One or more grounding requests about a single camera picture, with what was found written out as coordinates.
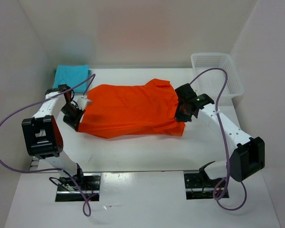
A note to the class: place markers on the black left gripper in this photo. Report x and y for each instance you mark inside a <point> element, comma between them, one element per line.
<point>74,122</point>

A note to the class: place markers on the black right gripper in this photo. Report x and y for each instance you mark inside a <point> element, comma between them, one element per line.
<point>178,116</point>

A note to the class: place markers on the orange t shirt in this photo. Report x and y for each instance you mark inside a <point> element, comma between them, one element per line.
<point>132,110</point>

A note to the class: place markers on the light blue t shirt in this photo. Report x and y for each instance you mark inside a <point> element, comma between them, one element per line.
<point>71,75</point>

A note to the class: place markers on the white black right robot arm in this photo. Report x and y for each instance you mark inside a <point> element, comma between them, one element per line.
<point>246,155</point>

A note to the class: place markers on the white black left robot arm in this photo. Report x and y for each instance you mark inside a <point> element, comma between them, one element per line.
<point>44,140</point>

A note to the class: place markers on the white plastic basket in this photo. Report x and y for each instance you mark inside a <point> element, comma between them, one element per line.
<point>212,81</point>

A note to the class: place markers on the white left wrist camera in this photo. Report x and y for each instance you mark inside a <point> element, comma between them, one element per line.
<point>82,102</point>

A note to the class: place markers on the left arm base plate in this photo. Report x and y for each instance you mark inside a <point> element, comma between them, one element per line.
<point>89,184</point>

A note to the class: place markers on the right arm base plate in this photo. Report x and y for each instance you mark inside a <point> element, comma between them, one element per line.
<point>197,188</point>

